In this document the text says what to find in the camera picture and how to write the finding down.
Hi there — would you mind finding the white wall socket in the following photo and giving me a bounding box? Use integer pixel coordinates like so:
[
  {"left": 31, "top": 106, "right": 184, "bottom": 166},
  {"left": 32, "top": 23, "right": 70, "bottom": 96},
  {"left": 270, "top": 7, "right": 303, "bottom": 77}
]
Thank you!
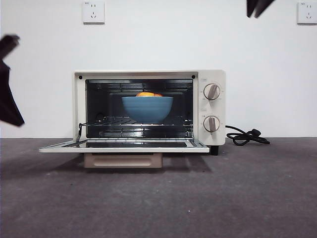
[
  {"left": 83, "top": 1, "right": 106, "bottom": 25},
  {"left": 297, "top": 1, "right": 317, "bottom": 25}
]

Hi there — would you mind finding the red yellow apple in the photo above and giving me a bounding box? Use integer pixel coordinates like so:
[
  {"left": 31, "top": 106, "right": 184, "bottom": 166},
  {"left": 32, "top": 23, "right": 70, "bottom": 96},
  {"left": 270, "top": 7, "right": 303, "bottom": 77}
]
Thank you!
[{"left": 135, "top": 91, "right": 164, "bottom": 98}]

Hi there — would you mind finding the large beige oven knob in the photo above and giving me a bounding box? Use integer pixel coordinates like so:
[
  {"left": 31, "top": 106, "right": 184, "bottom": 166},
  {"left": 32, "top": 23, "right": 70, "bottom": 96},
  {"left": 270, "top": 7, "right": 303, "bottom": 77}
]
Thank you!
[{"left": 203, "top": 83, "right": 222, "bottom": 101}]

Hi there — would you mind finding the cream toaster oven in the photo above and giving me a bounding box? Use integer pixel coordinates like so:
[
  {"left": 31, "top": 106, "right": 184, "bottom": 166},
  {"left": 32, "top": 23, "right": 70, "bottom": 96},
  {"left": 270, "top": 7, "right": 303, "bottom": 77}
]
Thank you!
[{"left": 73, "top": 69, "right": 226, "bottom": 156}]

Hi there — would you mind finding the small beige oven knob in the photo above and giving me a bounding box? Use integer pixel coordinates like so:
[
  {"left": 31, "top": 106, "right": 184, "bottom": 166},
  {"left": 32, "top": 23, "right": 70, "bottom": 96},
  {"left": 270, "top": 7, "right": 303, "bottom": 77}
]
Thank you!
[{"left": 203, "top": 115, "right": 220, "bottom": 133}]

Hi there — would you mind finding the blue bowl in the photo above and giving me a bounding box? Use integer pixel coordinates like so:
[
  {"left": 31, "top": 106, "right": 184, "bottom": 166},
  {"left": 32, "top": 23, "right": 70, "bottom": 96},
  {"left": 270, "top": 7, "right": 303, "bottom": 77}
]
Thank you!
[{"left": 121, "top": 96, "right": 174, "bottom": 124}]

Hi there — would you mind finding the wire oven rack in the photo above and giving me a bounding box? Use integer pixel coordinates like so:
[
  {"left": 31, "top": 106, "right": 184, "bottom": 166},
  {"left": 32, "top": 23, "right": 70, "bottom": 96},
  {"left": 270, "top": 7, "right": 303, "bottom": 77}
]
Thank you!
[{"left": 79, "top": 116, "right": 194, "bottom": 128}]

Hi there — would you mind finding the black oven power cable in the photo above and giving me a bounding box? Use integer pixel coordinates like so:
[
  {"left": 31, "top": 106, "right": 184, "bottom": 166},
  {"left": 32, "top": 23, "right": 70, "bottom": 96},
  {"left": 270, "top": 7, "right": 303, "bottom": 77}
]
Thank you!
[{"left": 224, "top": 124, "right": 271, "bottom": 146}]

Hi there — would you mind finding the oven door with glass window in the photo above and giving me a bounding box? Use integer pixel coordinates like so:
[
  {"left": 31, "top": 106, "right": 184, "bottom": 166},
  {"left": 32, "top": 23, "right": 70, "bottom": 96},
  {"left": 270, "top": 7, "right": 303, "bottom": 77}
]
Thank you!
[{"left": 39, "top": 138, "right": 211, "bottom": 169}]

